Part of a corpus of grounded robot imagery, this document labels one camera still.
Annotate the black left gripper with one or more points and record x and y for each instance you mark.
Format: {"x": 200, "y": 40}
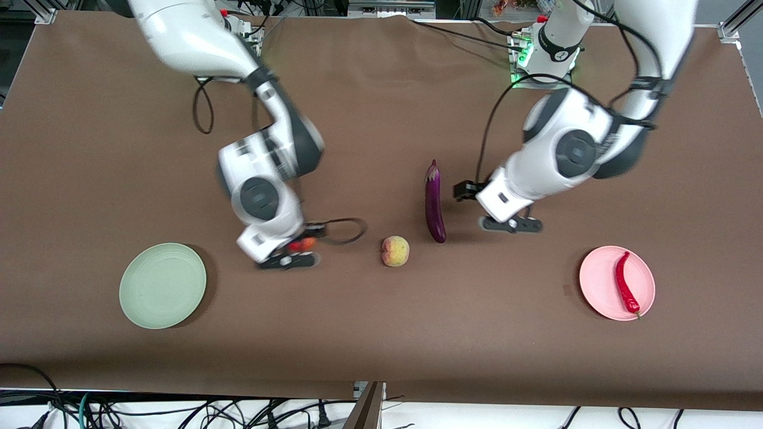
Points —
{"x": 465, "y": 190}

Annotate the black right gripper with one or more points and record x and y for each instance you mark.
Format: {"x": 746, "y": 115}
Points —
{"x": 314, "y": 230}

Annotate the red pomegranate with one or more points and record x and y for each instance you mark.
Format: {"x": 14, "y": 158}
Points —
{"x": 303, "y": 243}

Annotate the purple eggplant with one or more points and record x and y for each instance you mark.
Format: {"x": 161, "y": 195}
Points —
{"x": 435, "y": 208}

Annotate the yellow pink peach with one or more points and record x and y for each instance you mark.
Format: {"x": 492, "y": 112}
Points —
{"x": 395, "y": 251}

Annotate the red chili pepper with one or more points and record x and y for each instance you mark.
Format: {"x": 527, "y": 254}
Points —
{"x": 625, "y": 286}

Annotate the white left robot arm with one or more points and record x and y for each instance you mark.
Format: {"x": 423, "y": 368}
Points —
{"x": 572, "y": 152}

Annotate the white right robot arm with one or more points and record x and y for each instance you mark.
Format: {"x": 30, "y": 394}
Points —
{"x": 262, "y": 196}

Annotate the brown table cloth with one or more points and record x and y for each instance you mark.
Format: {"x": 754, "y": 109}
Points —
{"x": 298, "y": 333}

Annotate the pink plate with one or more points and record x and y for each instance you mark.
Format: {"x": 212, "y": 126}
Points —
{"x": 602, "y": 286}

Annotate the light green plate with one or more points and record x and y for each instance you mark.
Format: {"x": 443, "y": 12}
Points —
{"x": 162, "y": 286}

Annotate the black power plug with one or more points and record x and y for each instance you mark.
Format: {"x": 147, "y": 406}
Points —
{"x": 323, "y": 417}

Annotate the colourful background object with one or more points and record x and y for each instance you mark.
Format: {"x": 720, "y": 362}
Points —
{"x": 512, "y": 7}

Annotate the grey metal rack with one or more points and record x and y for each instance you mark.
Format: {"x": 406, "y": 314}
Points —
{"x": 390, "y": 7}

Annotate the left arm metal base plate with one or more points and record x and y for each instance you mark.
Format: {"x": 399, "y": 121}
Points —
{"x": 566, "y": 86}

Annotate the aluminium profile post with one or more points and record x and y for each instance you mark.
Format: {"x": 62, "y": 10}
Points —
{"x": 365, "y": 411}

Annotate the aluminium frame corner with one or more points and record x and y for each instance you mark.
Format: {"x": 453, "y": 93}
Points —
{"x": 45, "y": 15}

